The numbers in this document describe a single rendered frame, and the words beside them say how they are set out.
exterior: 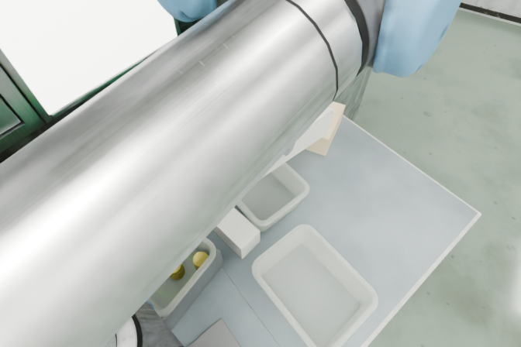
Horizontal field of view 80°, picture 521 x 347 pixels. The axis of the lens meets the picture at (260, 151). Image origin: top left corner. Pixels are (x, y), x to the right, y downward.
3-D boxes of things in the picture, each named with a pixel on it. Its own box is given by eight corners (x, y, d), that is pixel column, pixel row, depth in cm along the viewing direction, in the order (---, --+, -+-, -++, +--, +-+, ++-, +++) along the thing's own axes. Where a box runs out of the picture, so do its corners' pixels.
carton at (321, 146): (340, 121, 103) (345, 104, 97) (325, 156, 94) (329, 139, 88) (306, 111, 106) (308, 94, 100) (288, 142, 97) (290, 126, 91)
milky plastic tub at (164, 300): (158, 213, 81) (149, 195, 74) (225, 262, 73) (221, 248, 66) (102, 267, 72) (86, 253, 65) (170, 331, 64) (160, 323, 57)
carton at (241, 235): (198, 184, 87) (194, 172, 82) (260, 241, 77) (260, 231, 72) (181, 198, 84) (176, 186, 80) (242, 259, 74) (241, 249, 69)
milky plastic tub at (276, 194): (258, 155, 95) (258, 136, 89) (310, 205, 84) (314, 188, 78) (210, 186, 88) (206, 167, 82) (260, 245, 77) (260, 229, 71)
